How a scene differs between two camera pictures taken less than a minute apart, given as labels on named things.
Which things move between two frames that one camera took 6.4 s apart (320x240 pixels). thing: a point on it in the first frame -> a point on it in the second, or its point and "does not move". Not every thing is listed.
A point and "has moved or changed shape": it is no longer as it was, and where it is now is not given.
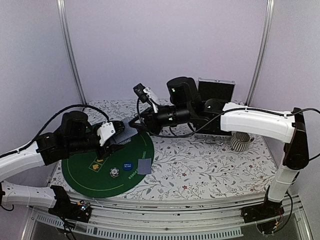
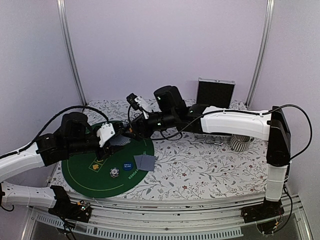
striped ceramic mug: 240,141 does not move
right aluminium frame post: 269,13 does not move
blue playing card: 144,166 has moved or changed shape
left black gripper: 106,152 does not move
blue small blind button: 127,166 does not move
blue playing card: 126,123 -> 138,159
